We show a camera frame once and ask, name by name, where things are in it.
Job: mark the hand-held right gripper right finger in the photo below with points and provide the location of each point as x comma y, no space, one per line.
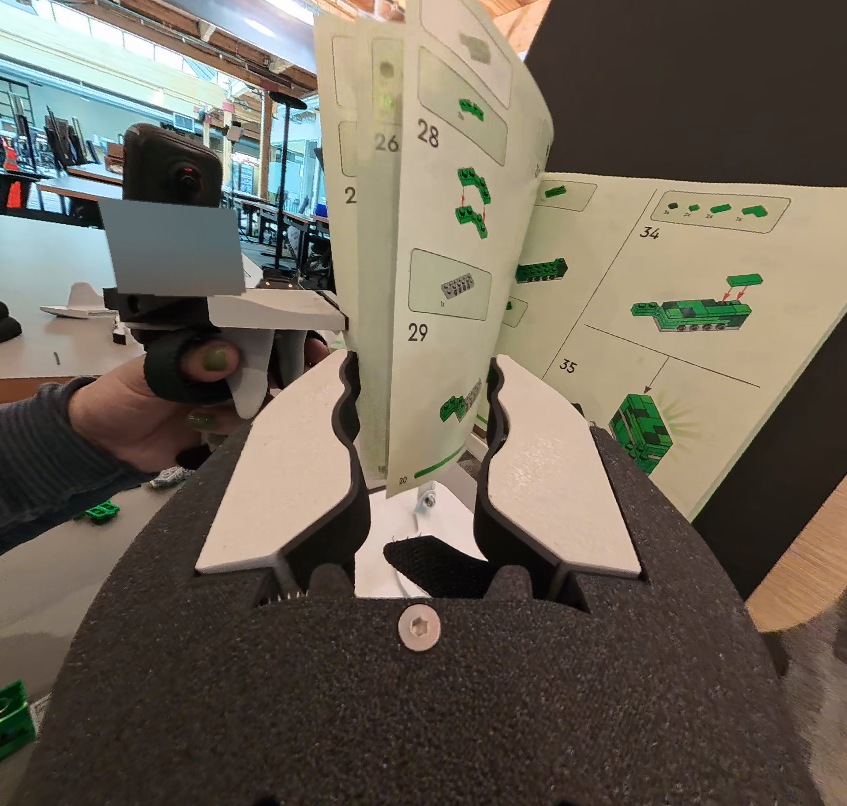
562,488

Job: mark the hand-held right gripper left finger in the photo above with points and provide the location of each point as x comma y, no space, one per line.
284,482

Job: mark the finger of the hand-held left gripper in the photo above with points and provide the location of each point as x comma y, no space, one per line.
278,306

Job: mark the pale green instruction booklet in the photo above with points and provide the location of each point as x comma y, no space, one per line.
662,290

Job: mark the green brick assembly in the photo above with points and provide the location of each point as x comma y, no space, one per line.
16,720

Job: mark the person's left forearm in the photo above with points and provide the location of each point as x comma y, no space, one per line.
46,462

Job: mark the grey desk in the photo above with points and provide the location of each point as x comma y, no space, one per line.
79,587

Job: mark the person's left hand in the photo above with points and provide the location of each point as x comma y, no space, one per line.
119,415

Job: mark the black clawed device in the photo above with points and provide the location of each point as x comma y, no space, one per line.
278,283

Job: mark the white wedge-shaped part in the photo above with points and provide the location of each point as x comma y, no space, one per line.
83,303

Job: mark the grey office table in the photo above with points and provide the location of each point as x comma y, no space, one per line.
66,343

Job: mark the light grey toy plate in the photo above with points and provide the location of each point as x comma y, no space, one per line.
167,477

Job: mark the black floor lamp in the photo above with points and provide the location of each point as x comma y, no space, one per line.
286,177

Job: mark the white book stand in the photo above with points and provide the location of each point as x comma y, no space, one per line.
423,521

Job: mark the black cushion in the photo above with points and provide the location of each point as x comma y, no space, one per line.
8,326

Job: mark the black partition with wooden edge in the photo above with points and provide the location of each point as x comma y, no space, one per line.
695,58

